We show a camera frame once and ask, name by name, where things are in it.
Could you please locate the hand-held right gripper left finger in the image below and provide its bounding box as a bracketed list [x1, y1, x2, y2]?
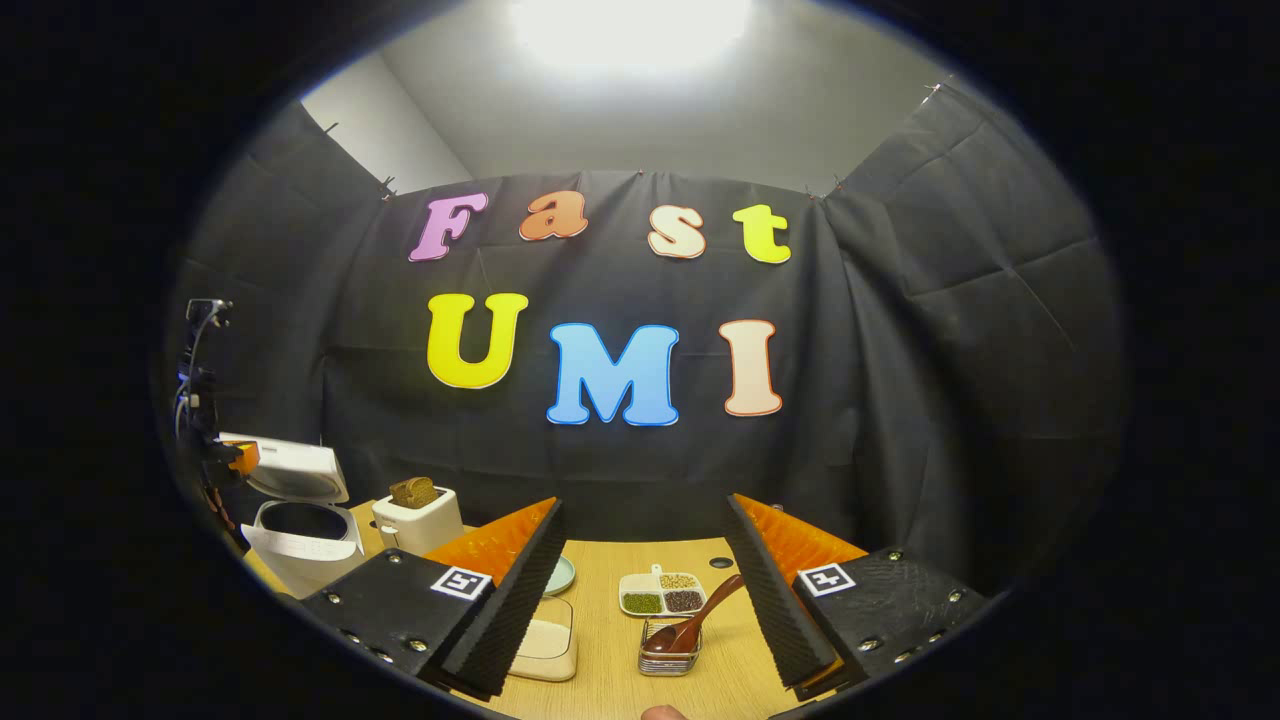
[300, 497, 568, 699]

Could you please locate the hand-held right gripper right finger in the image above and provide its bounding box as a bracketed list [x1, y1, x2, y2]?
[723, 492, 991, 701]

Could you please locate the cream box of rice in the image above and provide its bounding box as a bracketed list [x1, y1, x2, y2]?
[508, 597, 580, 684]

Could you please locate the brown wooden spoon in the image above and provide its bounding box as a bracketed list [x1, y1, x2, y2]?
[645, 573, 746, 656]

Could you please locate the white rice cooker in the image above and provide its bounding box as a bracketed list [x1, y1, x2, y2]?
[218, 432, 366, 599]

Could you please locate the metal wire chopstick holder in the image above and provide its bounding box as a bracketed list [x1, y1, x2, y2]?
[638, 618, 704, 678]

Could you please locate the white toaster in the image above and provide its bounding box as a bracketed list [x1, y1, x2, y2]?
[372, 487, 466, 557]

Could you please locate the white divided dish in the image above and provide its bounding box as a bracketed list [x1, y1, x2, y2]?
[618, 565, 709, 619]

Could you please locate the black backdrop cloth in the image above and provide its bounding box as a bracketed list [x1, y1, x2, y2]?
[170, 80, 1126, 591]

